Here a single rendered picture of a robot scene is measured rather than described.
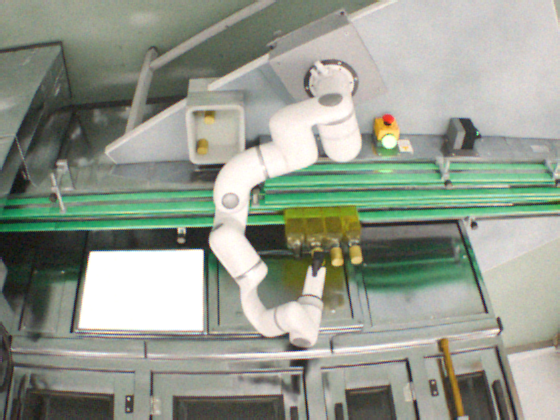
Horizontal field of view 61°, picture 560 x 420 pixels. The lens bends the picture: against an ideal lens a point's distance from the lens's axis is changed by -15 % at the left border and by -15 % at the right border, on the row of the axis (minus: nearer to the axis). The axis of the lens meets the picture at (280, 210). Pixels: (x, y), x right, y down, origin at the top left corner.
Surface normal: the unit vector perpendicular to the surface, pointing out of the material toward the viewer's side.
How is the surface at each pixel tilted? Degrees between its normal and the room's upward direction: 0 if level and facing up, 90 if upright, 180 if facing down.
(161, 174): 90
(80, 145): 90
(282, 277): 90
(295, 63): 5
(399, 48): 0
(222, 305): 90
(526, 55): 0
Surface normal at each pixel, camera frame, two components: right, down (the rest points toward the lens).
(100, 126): 0.03, -0.69
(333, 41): 0.00, 0.70
